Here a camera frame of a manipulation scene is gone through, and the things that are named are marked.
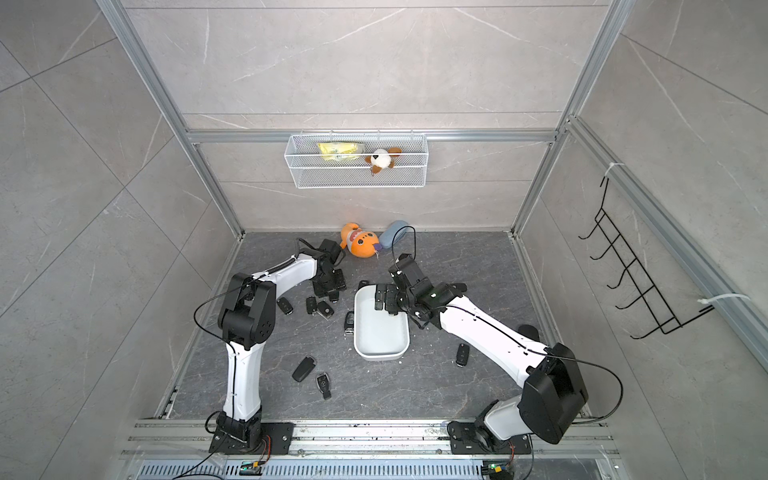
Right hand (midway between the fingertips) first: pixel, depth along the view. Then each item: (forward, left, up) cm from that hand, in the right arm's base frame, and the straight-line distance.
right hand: (391, 295), depth 81 cm
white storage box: (-4, +4, -16) cm, 17 cm away
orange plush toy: (+29, +11, -9) cm, 32 cm away
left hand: (+14, +17, -15) cm, 27 cm away
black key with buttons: (-1, +13, -15) cm, 20 cm away
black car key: (-6, +3, +6) cm, 9 cm away
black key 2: (-11, -21, -15) cm, 28 cm away
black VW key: (+7, +27, -16) cm, 32 cm away
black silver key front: (-18, +20, -16) cm, 31 cm away
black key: (+4, +22, -15) cm, 27 cm away
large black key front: (-15, +25, -15) cm, 33 cm away
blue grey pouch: (+38, -1, -14) cm, 41 cm away
